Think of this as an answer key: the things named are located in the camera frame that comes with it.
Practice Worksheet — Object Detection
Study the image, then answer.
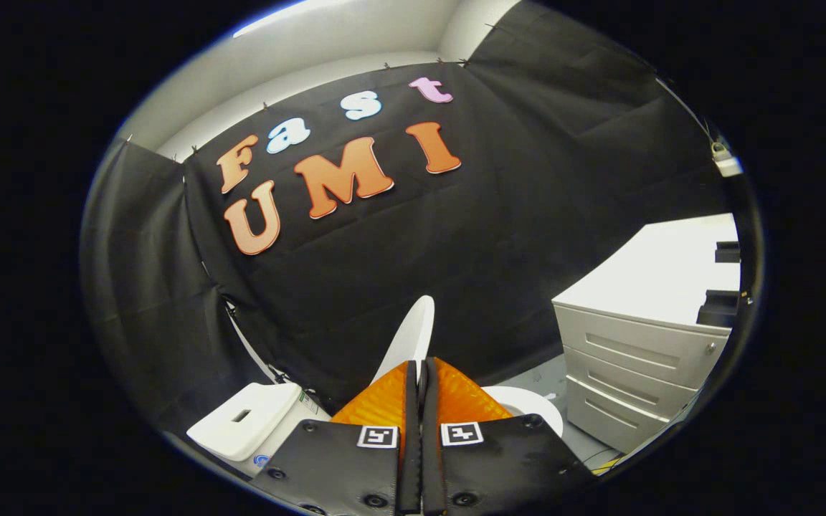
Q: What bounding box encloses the white toilet lid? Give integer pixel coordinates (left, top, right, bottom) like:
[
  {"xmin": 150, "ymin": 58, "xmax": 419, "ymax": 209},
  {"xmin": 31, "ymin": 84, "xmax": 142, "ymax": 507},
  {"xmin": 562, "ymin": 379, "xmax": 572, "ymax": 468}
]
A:
[{"xmin": 372, "ymin": 295, "xmax": 436, "ymax": 384}]

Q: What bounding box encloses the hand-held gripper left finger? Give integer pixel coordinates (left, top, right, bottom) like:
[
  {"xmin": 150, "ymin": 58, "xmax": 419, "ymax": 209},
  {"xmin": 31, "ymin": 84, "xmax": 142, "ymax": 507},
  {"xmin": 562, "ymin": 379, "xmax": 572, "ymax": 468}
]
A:
[{"xmin": 250, "ymin": 360, "xmax": 423, "ymax": 516}]

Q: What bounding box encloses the rectangular ceiling light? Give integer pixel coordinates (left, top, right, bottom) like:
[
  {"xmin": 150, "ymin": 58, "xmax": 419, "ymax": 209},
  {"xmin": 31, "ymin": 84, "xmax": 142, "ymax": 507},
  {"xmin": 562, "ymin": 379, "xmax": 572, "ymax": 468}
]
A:
[{"xmin": 234, "ymin": 0, "xmax": 356, "ymax": 38}]

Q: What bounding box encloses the black backdrop cloth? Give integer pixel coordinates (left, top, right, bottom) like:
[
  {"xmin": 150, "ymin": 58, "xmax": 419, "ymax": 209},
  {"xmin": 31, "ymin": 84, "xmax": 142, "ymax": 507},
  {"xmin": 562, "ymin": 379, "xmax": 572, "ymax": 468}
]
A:
[{"xmin": 80, "ymin": 0, "xmax": 736, "ymax": 438}]

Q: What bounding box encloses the white toilet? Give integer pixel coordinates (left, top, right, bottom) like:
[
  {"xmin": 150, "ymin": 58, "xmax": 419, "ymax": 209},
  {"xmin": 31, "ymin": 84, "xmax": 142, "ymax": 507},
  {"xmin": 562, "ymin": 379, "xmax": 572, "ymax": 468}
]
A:
[{"xmin": 186, "ymin": 382, "xmax": 564, "ymax": 479}]

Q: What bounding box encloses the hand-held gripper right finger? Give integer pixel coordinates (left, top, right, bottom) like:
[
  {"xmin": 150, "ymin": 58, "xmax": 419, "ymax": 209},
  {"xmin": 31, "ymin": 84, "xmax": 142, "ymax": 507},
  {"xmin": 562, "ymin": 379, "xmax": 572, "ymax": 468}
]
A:
[{"xmin": 422, "ymin": 356, "xmax": 596, "ymax": 516}]

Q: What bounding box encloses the white toilet seat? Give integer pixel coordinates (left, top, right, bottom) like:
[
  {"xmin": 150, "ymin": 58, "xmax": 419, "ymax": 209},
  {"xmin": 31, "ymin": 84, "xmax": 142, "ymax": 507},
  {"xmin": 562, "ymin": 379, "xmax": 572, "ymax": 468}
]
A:
[{"xmin": 481, "ymin": 386, "xmax": 564, "ymax": 438}]

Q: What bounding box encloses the white drawer cabinet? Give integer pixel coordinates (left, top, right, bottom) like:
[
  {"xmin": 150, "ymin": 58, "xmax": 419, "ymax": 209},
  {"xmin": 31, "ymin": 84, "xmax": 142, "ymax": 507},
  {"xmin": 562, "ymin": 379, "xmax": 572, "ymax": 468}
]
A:
[{"xmin": 551, "ymin": 213, "xmax": 741, "ymax": 454}]

